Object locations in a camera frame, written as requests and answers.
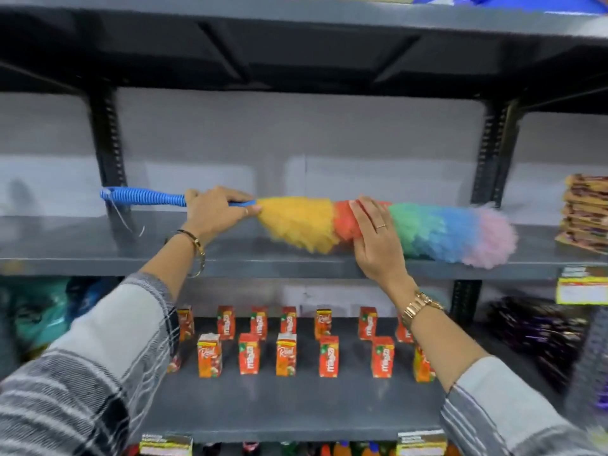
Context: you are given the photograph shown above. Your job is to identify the stack of brown snack packets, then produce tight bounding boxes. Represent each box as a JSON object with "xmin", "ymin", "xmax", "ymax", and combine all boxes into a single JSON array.
[{"xmin": 555, "ymin": 174, "xmax": 608, "ymax": 256}]

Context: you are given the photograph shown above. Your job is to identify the person's right forearm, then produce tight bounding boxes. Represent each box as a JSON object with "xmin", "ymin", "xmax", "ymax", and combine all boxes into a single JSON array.
[{"xmin": 399, "ymin": 292, "xmax": 608, "ymax": 456}]

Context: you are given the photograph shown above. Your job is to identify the dark grey metal shelving rack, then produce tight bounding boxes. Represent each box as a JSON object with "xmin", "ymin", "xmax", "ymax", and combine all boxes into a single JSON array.
[{"xmin": 0, "ymin": 0, "xmax": 608, "ymax": 456}]

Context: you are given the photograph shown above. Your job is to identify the row of drink bottles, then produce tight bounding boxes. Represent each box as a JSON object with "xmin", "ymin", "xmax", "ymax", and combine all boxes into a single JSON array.
[{"xmin": 202, "ymin": 440, "xmax": 397, "ymax": 456}]

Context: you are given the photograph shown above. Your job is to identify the gold wrist watch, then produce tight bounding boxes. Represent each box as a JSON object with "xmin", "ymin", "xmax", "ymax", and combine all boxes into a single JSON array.
[{"xmin": 400, "ymin": 291, "xmax": 446, "ymax": 329}]

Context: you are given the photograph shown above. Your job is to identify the teal plastic bag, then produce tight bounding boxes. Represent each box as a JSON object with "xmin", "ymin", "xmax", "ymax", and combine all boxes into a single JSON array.
[{"xmin": 9, "ymin": 277, "xmax": 73, "ymax": 353}]

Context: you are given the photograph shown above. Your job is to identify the pile of purple packets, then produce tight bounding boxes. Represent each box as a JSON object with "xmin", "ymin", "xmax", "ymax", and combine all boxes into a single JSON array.
[{"xmin": 488, "ymin": 296, "xmax": 591, "ymax": 391}]

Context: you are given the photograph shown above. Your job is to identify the rows of orange juice cartons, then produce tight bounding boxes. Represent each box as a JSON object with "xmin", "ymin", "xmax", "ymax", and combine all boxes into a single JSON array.
[{"xmin": 166, "ymin": 305, "xmax": 438, "ymax": 383}]

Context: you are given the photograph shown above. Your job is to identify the person's left hand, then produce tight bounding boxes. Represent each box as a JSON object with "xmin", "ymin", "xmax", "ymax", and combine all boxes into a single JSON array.
[{"xmin": 183, "ymin": 186, "xmax": 262, "ymax": 243}]

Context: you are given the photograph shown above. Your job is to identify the person's right hand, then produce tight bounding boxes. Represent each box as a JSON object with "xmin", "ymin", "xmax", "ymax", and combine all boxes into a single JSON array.
[{"xmin": 349, "ymin": 196, "xmax": 418, "ymax": 296}]

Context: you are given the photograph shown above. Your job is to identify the rainbow feather duster blue handle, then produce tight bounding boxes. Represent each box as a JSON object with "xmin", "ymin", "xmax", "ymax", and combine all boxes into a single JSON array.
[{"xmin": 100, "ymin": 186, "xmax": 519, "ymax": 270}]

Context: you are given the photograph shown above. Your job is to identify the yellow shelf price label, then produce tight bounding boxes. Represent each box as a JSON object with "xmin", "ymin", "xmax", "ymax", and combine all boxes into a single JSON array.
[
  {"xmin": 556, "ymin": 268, "xmax": 608, "ymax": 306},
  {"xmin": 140, "ymin": 434, "xmax": 193, "ymax": 456},
  {"xmin": 396, "ymin": 430, "xmax": 447, "ymax": 456}
]

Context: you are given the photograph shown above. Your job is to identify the blue plastic sheet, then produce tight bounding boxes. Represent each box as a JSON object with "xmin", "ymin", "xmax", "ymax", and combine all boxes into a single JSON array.
[{"xmin": 412, "ymin": 0, "xmax": 608, "ymax": 15}]

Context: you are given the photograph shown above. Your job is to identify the person's left forearm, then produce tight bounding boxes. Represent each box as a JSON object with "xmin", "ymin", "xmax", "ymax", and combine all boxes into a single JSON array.
[{"xmin": 0, "ymin": 232, "xmax": 206, "ymax": 456}]

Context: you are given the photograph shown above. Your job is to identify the blue plastic bag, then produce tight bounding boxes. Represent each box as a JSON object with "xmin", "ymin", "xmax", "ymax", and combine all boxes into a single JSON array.
[{"xmin": 66, "ymin": 277, "xmax": 120, "ymax": 320}]

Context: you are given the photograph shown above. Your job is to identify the thin gold bangle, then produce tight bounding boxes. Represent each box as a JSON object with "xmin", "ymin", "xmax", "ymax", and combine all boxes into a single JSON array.
[{"xmin": 187, "ymin": 247, "xmax": 206, "ymax": 279}]

